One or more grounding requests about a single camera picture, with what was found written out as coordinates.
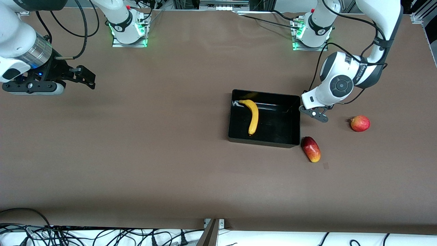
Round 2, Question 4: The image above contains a red apple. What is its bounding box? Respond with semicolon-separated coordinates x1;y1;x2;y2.
349;115;371;132

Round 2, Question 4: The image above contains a black rectangular plastic box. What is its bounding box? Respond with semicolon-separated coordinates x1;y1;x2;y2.
228;89;301;149

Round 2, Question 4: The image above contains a yellow banana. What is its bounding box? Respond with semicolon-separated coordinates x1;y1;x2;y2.
238;99;259;136

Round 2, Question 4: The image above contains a red yellow mango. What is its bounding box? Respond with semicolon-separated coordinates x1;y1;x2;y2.
301;136;321;163

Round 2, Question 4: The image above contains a grey power strip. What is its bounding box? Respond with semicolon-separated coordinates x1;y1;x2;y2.
199;0;250;11

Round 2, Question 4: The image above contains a black looped right arm cable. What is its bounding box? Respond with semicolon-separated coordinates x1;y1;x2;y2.
36;0;100;39

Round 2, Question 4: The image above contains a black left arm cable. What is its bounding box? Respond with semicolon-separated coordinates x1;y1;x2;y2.
302;0;390;105

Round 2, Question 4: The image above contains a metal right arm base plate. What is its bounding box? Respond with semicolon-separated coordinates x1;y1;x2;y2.
112;19;148;47

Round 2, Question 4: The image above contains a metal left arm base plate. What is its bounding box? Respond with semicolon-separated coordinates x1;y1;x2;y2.
292;17;329;52

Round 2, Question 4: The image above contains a black cable across table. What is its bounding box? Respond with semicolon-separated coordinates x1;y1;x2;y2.
236;10;302;29

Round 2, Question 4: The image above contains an aluminium frame rail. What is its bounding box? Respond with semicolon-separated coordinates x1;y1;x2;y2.
410;12;437;67

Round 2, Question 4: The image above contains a black arched cable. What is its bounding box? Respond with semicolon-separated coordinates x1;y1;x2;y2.
0;207;52;228

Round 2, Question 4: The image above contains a tangled black cable bundle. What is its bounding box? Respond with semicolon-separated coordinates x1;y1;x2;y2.
0;223;205;246

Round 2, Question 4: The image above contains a dark camera stand pole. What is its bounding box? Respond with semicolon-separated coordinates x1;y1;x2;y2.
196;219;219;246

